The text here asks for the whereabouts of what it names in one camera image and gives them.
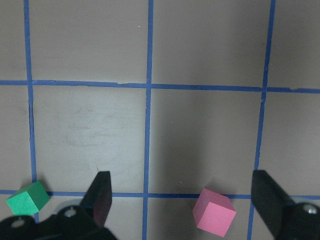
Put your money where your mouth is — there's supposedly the green cube near left base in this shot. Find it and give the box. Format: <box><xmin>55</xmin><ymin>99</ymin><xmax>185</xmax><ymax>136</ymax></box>
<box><xmin>6</xmin><ymin>180</ymin><xmax>50</xmax><ymax>216</ymax></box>

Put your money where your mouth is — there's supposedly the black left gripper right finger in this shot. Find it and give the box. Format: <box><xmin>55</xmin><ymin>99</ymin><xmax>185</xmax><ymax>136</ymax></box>
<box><xmin>251</xmin><ymin>170</ymin><xmax>300</xmax><ymax>240</ymax></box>

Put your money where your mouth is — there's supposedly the pink cube near centre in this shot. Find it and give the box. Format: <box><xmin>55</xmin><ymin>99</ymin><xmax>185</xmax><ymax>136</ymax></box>
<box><xmin>192</xmin><ymin>188</ymin><xmax>237</xmax><ymax>237</ymax></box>

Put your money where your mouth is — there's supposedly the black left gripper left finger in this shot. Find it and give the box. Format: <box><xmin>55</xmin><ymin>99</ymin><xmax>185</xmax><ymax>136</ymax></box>
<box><xmin>81</xmin><ymin>171</ymin><xmax>112</xmax><ymax>228</ymax></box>

